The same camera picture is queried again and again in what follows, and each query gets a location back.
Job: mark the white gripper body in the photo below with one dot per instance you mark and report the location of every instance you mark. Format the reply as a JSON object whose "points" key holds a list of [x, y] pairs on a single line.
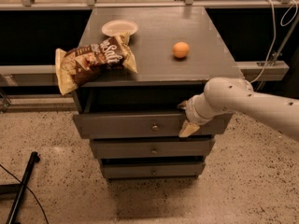
{"points": [[192, 113]]}

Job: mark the grey top drawer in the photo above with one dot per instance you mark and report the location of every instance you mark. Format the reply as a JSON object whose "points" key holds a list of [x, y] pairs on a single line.
{"points": [[129, 125]]}

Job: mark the grey drawer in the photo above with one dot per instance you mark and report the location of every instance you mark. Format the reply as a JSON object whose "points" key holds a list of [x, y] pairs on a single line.
{"points": [[151, 147], [129, 125], [152, 171]]}

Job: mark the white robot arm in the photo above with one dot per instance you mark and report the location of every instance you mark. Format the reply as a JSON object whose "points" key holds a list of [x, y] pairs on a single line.
{"points": [[223, 95]]}

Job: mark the grey middle drawer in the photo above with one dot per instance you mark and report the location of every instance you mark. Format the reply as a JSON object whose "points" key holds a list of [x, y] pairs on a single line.
{"points": [[151, 147]]}

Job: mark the grey drawer cabinet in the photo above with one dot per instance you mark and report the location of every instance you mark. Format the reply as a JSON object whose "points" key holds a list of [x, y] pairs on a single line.
{"points": [[162, 81]]}

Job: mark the grey bottom drawer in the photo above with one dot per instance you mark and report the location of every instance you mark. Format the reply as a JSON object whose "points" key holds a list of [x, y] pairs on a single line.
{"points": [[152, 171]]}

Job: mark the orange fruit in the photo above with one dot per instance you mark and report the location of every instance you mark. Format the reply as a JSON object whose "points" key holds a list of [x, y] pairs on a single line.
{"points": [[180, 50]]}

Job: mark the white paper plate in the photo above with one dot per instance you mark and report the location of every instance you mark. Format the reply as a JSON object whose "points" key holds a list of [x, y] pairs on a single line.
{"points": [[119, 26]]}

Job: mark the brown chip bag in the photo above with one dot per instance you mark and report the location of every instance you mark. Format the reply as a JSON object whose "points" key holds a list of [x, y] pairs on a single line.
{"points": [[78, 66]]}

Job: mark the black stand leg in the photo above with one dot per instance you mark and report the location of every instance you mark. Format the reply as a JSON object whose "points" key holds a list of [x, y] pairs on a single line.
{"points": [[19, 188]]}

